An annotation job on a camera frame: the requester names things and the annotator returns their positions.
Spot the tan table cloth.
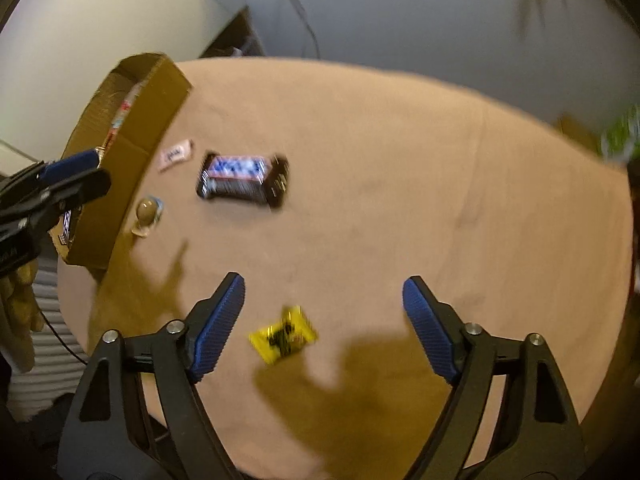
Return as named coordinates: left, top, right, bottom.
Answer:
left=58, top=58, right=634, bottom=479

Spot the pink candy wrapper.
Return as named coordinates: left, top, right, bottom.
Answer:
left=157, top=139, right=194, bottom=172

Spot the yellow candy packet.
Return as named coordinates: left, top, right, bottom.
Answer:
left=248, top=306, right=319, bottom=365

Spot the large snickers bar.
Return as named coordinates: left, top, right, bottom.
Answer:
left=195, top=151, right=290, bottom=209

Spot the brown cardboard box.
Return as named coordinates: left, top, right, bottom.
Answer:
left=51, top=53, right=192, bottom=270

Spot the small dark snickers bar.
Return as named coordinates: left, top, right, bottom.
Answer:
left=58, top=210, right=77, bottom=246

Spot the chocolate ball blue wrapper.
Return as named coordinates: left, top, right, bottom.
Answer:
left=130, top=196, right=164, bottom=238

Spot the green printed carton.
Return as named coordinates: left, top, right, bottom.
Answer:
left=600, top=104, right=640, bottom=165

